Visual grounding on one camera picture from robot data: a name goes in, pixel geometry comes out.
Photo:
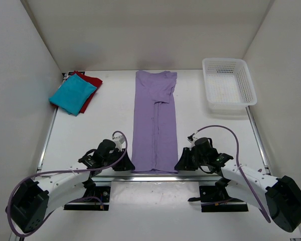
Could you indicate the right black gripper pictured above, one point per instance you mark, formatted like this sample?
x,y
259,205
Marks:
x,y
184,163

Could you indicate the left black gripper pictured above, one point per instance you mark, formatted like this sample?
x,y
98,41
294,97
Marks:
x,y
125,163

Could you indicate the lavender t-shirt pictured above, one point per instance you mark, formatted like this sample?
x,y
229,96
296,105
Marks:
x,y
154,143

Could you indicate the red t-shirt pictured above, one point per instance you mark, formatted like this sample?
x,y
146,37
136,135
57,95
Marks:
x,y
90,88

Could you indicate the teal t-shirt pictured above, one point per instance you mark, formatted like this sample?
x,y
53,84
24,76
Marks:
x,y
71,95

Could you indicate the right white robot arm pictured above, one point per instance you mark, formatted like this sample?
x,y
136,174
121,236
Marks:
x,y
280,198

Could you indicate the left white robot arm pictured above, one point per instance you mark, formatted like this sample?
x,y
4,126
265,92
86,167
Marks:
x,y
34,199

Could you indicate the white plastic laundry basket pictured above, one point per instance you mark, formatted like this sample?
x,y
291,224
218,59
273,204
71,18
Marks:
x,y
228,84

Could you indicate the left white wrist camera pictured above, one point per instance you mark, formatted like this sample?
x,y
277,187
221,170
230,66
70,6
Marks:
x,y
119,141

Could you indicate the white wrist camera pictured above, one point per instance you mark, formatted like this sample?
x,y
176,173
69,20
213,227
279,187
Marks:
x,y
119,141
192,140

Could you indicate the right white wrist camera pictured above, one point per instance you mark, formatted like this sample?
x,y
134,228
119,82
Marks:
x,y
192,140

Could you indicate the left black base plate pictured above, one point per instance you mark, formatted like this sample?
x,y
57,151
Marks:
x,y
96,198

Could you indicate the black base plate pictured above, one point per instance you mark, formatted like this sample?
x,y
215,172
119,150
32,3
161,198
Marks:
x,y
212,199
96,198

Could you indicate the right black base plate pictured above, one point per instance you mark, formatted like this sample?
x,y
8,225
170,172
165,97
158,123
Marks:
x,y
212,199

